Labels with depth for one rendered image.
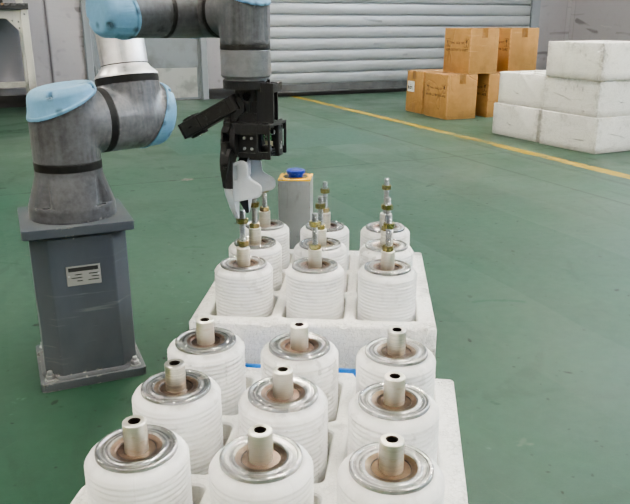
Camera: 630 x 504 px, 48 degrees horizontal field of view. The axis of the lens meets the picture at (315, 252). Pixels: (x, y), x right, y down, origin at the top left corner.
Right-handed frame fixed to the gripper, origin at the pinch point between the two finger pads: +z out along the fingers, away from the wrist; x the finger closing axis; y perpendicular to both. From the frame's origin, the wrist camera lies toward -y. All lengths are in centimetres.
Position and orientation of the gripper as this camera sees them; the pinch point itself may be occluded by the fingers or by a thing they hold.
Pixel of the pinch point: (238, 206)
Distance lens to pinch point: 114.6
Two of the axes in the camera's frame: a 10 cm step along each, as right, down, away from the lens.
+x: 3.2, -2.9, 9.0
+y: 9.5, 1.0, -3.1
